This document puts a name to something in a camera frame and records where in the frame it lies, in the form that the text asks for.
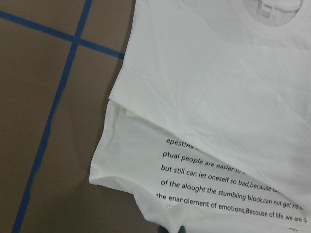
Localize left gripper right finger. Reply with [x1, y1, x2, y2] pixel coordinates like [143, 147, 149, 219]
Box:
[178, 226, 186, 233]

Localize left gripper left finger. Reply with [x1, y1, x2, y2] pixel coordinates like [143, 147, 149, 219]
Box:
[157, 225, 169, 233]

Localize white long-sleeve printed shirt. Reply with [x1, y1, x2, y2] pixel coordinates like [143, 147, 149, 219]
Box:
[89, 0, 311, 233]

